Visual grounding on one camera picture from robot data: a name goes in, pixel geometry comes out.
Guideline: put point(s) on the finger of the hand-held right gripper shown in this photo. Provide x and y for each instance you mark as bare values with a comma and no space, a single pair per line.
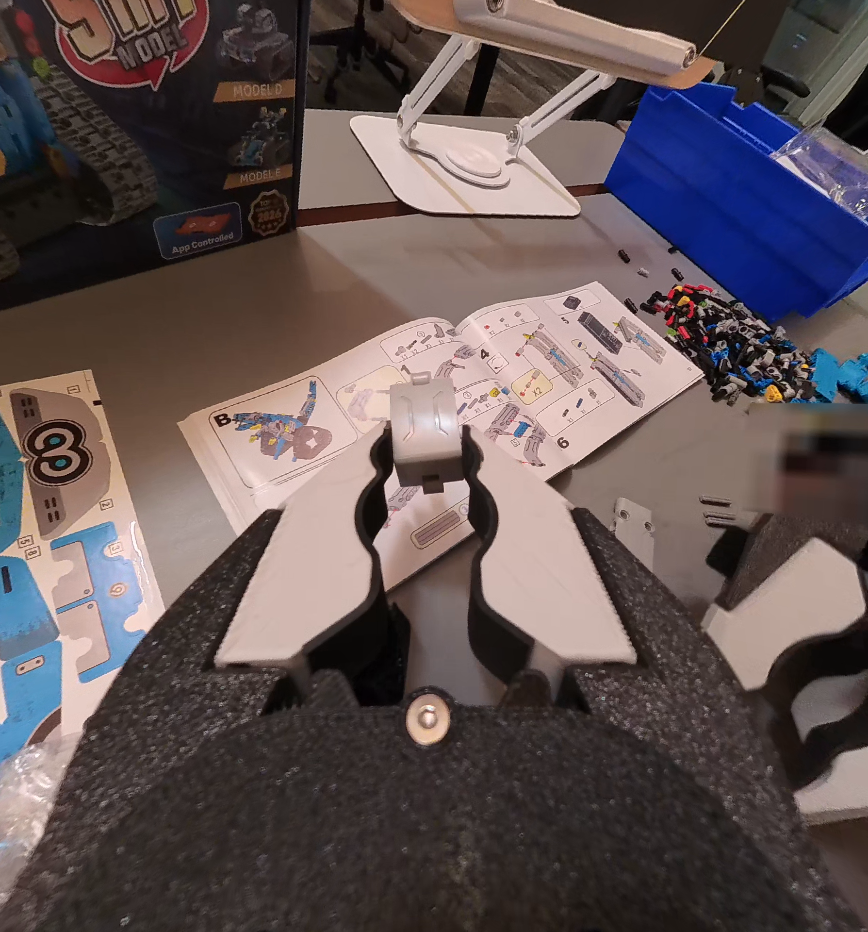
856,801
797,611

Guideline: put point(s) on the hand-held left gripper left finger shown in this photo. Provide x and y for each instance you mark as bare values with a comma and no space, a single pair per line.
310,568

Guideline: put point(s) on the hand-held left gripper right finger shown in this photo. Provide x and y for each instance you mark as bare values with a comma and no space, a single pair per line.
550,575

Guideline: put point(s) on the grey curved panel piece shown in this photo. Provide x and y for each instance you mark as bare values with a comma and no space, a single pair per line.
423,429

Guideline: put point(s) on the instruction booklet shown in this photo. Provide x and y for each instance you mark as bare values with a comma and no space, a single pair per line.
586,364

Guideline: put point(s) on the pile of small building pins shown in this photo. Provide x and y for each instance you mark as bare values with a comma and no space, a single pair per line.
725,342

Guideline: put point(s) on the blue plastic bin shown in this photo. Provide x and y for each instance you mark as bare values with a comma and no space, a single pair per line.
710,211

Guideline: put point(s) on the small clear plastic bag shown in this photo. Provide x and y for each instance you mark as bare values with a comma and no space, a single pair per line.
841,167

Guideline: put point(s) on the grey flat panel piece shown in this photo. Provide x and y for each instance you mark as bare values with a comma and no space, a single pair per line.
634,524

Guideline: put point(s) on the blue grey sticker sheet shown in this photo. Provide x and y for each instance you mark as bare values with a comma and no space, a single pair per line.
48,546

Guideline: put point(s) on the dark toy kit box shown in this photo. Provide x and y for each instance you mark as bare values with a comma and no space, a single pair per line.
150,131

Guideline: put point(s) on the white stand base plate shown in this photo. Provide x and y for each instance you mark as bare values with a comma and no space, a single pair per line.
477,167

